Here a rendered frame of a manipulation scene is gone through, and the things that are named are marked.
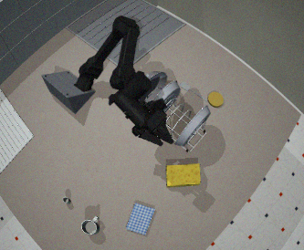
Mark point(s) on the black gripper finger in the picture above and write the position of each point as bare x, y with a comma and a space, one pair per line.
149, 137
162, 132

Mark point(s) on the yellow sponge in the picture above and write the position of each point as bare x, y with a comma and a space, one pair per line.
183, 175

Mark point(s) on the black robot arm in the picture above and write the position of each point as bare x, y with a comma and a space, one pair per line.
123, 78

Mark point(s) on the grey tiled backsplash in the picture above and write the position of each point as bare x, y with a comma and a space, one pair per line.
26, 25

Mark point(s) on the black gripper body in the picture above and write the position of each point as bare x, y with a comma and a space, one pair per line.
143, 119

